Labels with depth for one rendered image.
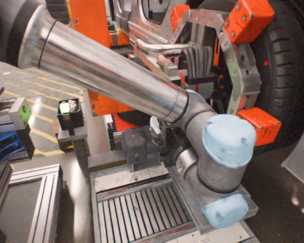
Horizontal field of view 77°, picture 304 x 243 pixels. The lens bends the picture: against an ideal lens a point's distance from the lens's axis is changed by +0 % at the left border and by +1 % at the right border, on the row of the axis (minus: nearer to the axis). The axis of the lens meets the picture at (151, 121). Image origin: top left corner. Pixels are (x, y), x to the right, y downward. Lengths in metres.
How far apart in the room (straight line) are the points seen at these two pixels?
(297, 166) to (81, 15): 1.03
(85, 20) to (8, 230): 1.09
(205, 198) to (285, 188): 1.40
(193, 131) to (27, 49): 0.27
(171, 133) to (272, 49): 0.35
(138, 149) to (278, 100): 0.83
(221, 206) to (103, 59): 0.30
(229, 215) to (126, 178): 1.11
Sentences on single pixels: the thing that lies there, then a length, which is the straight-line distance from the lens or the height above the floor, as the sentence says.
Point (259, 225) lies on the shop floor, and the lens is 1.47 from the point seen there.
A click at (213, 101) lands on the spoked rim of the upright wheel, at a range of 0.90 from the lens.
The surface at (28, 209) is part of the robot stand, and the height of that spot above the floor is 0.21.
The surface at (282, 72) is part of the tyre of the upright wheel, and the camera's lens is 0.62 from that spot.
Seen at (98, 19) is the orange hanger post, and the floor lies 1.07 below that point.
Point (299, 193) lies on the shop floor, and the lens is 1.77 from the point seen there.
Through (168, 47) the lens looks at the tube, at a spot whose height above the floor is 1.01.
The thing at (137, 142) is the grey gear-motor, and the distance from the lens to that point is 1.19.
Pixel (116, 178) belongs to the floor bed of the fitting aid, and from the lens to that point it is 1.44.
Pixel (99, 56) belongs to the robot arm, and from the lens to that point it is 0.31.
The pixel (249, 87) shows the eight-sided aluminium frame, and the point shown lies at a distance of 0.60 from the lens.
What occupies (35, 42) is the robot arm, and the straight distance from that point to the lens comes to 0.30.
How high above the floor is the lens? 1.17
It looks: 34 degrees down
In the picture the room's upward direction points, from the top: straight up
